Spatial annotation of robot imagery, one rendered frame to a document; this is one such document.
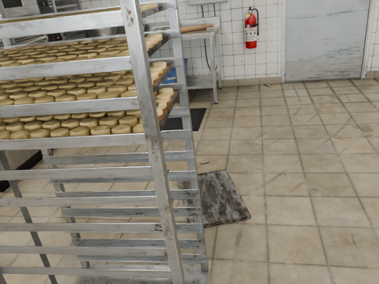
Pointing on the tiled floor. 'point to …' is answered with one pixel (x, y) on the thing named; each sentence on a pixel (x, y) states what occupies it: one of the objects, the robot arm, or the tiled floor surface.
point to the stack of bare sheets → (217, 199)
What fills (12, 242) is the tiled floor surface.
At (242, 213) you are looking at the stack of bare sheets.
